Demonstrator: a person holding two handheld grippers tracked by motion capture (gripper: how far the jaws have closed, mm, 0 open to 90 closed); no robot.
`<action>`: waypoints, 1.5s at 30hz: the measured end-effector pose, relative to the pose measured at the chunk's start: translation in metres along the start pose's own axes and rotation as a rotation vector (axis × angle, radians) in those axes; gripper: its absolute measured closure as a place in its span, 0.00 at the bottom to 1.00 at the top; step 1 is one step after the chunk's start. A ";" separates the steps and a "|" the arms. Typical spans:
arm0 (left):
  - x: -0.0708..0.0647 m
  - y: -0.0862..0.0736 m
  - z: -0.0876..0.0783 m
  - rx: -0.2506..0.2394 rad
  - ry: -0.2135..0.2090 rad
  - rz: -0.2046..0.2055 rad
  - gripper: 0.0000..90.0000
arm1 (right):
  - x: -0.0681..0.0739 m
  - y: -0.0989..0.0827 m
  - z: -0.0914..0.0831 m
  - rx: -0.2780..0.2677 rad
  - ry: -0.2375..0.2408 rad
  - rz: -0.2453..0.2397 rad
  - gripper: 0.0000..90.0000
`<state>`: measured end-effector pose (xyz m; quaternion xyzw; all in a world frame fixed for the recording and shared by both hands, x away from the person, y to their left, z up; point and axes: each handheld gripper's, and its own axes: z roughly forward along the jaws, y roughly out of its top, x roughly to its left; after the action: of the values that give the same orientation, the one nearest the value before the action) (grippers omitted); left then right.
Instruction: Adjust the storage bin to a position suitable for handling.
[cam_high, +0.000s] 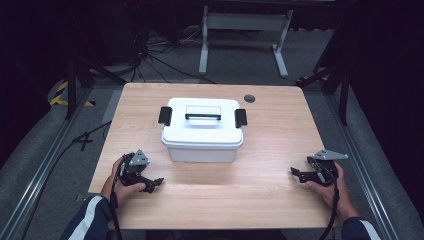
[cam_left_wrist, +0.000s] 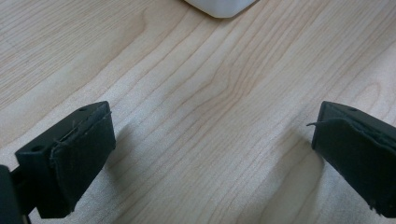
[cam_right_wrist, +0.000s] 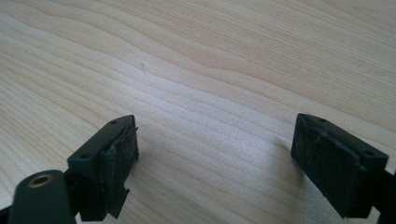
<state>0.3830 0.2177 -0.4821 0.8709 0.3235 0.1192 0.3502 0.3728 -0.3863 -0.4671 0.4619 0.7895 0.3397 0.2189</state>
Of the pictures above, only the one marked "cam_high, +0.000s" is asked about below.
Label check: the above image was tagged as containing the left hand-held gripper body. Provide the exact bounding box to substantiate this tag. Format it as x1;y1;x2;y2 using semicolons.
117;148;151;186

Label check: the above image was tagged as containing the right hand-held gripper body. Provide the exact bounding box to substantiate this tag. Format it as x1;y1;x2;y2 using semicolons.
306;149;350;187

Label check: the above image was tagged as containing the white plastic storage box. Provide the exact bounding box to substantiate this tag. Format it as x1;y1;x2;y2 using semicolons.
166;143;239;164

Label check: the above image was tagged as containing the black box latch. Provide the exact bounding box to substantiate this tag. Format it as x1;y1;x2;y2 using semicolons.
157;106;174;127
234;108;249;130

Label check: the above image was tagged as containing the white box lid with handle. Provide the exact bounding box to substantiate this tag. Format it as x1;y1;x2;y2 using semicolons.
161;97;245;150

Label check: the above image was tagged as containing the person's left hand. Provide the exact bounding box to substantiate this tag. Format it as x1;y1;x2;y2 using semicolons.
100;157;147;205

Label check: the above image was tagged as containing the person's right hand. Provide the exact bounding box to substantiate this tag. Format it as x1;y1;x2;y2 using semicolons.
305;161;360;222

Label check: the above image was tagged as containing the black metal stand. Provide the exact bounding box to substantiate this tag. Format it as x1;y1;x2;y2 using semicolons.
64;54;128;121
295;61;352;127

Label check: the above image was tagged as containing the yellow black floor tape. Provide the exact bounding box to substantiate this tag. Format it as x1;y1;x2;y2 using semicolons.
48;80;97;108

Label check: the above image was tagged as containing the right hand-held gripper cable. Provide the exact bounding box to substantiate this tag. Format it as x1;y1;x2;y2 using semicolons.
316;165;341;240

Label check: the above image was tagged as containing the hand-held gripper cable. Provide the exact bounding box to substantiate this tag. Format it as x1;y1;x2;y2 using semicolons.
109;159;125;240
316;165;341;240

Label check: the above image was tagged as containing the metal floor rail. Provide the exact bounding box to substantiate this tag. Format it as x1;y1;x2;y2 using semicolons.
325;94;402;240
0;87;94;240

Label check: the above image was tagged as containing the left hand-held gripper cable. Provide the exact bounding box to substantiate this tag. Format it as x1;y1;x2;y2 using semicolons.
109;159;125;240

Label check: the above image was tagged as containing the black floor cable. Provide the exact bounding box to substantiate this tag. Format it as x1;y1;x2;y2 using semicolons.
19;120;113;240

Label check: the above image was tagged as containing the bundle of floor cables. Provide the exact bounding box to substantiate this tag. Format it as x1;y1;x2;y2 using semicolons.
128;24;218;85

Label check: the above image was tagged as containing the white metal desk frame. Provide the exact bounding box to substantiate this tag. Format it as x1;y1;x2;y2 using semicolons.
198;4;295;79

